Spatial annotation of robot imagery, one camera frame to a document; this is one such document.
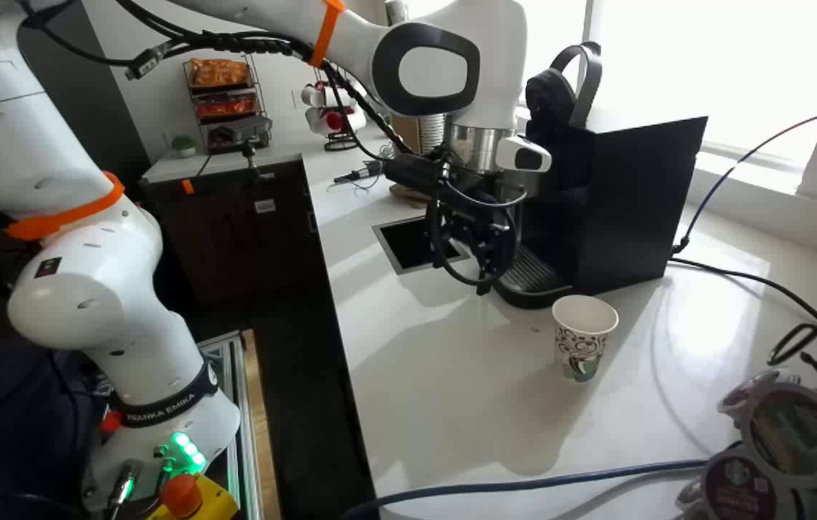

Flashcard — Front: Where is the green lid coffee pod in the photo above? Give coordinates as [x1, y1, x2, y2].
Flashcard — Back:
[748, 383, 817, 478]

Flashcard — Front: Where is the red and white container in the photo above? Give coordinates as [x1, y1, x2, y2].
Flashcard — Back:
[301, 81, 362, 154]

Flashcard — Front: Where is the black power cable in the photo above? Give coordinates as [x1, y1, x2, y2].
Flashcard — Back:
[670, 98, 817, 260]

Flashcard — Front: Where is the rack with orange snack packets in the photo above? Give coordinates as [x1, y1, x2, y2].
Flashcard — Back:
[183, 56, 275, 156]

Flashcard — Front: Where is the black arm cable harness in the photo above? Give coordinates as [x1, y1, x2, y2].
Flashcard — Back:
[14, 0, 448, 191]

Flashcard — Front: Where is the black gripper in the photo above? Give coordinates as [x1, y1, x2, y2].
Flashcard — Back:
[424, 160, 529, 297]

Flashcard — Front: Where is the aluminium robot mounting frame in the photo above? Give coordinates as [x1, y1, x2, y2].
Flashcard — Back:
[196, 329, 265, 520]

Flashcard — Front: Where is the dark blue fabric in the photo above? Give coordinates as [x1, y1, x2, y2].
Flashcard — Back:
[0, 342, 108, 520]

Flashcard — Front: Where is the wooden cup holder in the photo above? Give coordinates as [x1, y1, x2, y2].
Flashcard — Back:
[388, 114, 450, 156]

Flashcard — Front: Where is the yellow emergency stop box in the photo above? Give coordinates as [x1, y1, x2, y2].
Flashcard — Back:
[145, 471, 240, 520]

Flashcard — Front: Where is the dark wooden cabinet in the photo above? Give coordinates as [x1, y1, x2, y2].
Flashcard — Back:
[151, 162, 325, 312]

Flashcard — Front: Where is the black coffee machine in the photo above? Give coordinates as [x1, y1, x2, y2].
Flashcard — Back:
[496, 39, 711, 312]

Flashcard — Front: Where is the bright window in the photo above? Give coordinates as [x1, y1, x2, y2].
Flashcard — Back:
[520, 0, 817, 169]

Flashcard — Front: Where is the dark grey tall cabinet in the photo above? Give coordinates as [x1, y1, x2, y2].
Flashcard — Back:
[14, 0, 157, 191]

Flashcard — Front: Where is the blue cable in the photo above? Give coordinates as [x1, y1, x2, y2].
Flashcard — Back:
[347, 459, 718, 517]

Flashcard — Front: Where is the orange cable strap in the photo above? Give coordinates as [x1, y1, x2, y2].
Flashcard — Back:
[5, 170, 126, 243]
[305, 0, 350, 71]

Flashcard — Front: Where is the dark lid coffee pod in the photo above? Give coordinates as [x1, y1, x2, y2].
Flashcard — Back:
[702, 452, 783, 520]

